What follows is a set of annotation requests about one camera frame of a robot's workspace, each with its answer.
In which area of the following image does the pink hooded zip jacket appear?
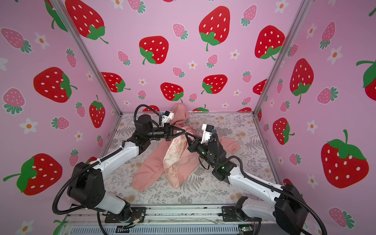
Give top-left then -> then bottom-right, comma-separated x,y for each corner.
131,104 -> 240,193

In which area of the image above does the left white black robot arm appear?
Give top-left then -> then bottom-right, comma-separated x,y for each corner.
52,111 -> 185,222

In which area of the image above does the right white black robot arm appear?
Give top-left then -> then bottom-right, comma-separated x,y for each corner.
185,131 -> 328,235

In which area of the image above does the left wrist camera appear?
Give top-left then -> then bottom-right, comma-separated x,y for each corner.
160,111 -> 174,124

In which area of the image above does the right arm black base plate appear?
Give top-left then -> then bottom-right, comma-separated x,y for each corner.
218,206 -> 262,222

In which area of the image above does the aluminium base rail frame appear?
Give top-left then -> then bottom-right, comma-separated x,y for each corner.
58,202 -> 286,235

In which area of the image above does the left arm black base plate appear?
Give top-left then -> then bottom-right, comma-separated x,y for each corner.
105,207 -> 147,224

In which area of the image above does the left aluminium corner post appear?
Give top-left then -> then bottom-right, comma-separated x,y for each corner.
51,0 -> 122,116

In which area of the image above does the aluminium corner post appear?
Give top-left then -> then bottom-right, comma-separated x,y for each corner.
51,0 -> 122,116
253,0 -> 313,117

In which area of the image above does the right aluminium corner post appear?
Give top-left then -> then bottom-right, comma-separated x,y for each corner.
253,0 -> 313,117

